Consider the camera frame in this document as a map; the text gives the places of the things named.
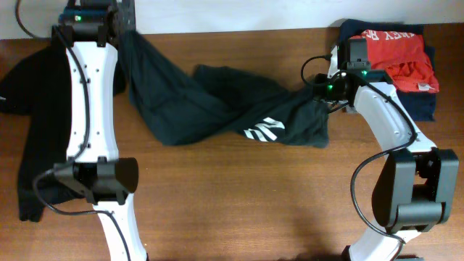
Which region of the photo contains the dark green t-shirt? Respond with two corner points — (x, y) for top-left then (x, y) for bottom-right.
(118, 30), (329, 148)

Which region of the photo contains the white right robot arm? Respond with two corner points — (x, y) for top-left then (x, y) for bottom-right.
(311, 38), (459, 261)

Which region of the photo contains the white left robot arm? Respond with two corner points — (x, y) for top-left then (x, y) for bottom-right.
(52, 0), (149, 260)

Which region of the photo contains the red printed t-shirt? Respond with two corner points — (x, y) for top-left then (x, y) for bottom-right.
(353, 30), (439, 94)

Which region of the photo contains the navy blue folded garment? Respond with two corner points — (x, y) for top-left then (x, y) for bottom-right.
(338, 19), (436, 121)

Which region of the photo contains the black zip-neck sweater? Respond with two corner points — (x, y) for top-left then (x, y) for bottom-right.
(0, 27), (128, 223)

